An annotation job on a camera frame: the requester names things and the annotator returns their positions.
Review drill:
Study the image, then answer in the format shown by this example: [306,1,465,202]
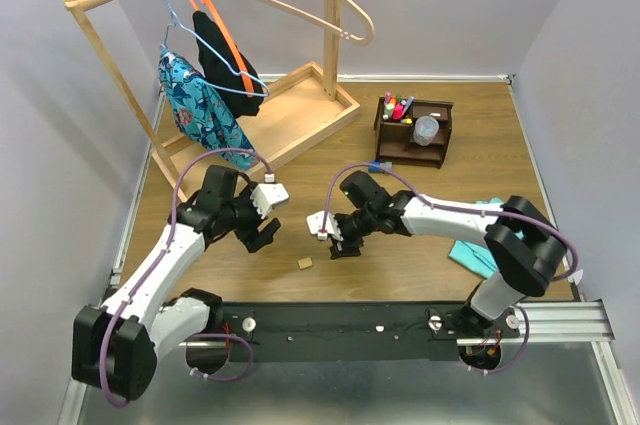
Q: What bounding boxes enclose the clear paperclip jar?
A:
[412,116,440,146]

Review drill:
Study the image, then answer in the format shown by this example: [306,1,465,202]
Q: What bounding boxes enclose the orange plastic hanger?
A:
[188,0,257,98]

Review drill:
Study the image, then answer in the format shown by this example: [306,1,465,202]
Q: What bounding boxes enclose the blue patterned shorts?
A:
[158,48,258,170]

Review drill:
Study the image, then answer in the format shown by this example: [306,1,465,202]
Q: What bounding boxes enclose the pink black highlighter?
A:
[392,104,404,120]

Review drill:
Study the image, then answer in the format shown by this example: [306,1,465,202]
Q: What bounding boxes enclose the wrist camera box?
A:
[250,183,289,219]
[306,211,343,241]

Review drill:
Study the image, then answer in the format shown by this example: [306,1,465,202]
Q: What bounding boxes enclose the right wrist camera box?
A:
[306,211,343,241]

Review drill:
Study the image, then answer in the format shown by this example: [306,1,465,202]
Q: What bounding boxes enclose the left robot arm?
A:
[71,166,289,408]

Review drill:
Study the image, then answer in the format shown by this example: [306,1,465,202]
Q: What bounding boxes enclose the brown wooden desk organizer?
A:
[373,96,454,168]

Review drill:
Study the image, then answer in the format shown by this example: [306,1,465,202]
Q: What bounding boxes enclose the purple cap white marker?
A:
[403,96,415,115]

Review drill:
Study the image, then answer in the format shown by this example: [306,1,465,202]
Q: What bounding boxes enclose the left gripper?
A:
[221,181,281,252]

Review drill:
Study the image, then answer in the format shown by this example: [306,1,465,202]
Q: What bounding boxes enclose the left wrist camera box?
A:
[250,183,289,219]

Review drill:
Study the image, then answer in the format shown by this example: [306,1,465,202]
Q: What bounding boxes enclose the black garment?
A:
[192,11,264,118]

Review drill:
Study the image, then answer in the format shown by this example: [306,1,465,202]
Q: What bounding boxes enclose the light blue wire hanger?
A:
[138,0,271,99]

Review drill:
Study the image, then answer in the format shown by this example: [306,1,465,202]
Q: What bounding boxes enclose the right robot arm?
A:
[312,166,579,337]

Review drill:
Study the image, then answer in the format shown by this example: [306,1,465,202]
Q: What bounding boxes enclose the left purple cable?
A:
[97,147,276,409]

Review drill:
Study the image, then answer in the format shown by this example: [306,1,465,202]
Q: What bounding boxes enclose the wooden clothes rack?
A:
[62,0,374,198]

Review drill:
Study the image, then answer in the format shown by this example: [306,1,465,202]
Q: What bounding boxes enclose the teal folded cloth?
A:
[448,197,506,280]

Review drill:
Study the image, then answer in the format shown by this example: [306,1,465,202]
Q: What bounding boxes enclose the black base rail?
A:
[204,301,519,363]

